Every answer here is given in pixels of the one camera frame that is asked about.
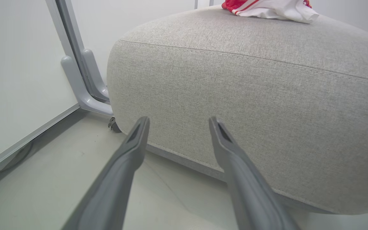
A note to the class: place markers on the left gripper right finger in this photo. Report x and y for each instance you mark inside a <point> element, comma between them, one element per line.
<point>244,188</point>

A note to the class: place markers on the white partition panel grey frame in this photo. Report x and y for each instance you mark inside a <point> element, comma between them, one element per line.
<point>11,80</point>

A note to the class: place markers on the grey partition stand foot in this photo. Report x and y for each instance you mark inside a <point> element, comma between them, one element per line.
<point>123,19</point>

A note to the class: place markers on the red jersey white sleeve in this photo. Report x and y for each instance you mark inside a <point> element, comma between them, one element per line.
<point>273,9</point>

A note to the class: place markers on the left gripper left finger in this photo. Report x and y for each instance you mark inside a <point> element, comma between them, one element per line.
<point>113,182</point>

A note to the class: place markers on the black caster wheel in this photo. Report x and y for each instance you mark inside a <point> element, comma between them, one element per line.
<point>115,126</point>

